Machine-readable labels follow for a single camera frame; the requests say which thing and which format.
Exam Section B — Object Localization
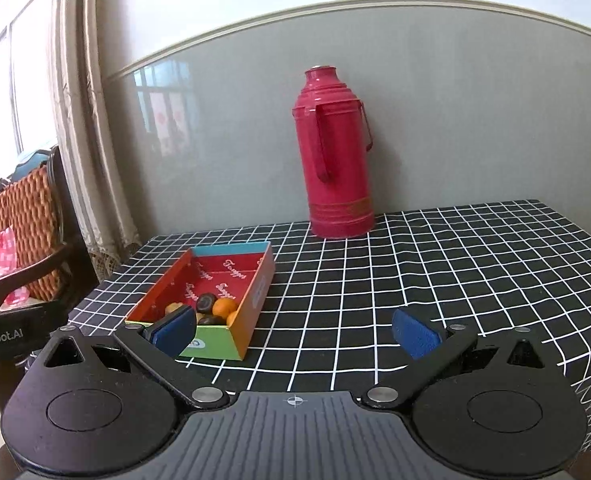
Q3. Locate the beige curtain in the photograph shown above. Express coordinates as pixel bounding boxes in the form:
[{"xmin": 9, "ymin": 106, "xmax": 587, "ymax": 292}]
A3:
[{"xmin": 50, "ymin": 0, "xmax": 142, "ymax": 282}]

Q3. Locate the black white checkered tablecloth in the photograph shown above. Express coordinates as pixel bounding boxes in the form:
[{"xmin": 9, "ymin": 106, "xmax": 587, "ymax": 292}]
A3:
[{"xmin": 68, "ymin": 199, "xmax": 591, "ymax": 461}]

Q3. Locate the wicker chair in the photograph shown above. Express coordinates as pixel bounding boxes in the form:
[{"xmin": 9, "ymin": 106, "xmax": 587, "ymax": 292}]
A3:
[{"xmin": 0, "ymin": 145, "xmax": 101, "ymax": 411}]

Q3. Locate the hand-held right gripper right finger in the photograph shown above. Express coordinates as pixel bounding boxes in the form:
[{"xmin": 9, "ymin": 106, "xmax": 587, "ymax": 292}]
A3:
[{"xmin": 360, "ymin": 307, "xmax": 565, "ymax": 409}]

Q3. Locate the red thermos flask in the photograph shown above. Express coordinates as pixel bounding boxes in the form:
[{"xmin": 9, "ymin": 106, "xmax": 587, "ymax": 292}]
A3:
[{"xmin": 292, "ymin": 65, "xmax": 376, "ymax": 239}]

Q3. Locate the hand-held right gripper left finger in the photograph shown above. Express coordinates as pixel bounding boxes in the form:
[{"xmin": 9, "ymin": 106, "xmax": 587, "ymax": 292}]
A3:
[{"xmin": 30, "ymin": 305, "xmax": 231, "ymax": 409}]

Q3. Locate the colourful cardboard box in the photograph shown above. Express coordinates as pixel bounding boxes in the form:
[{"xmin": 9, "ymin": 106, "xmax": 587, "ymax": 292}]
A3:
[{"xmin": 124, "ymin": 241, "xmax": 276, "ymax": 362}]

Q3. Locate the window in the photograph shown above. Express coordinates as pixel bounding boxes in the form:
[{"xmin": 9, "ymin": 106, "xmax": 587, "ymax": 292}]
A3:
[{"xmin": 0, "ymin": 0, "xmax": 62, "ymax": 188}]

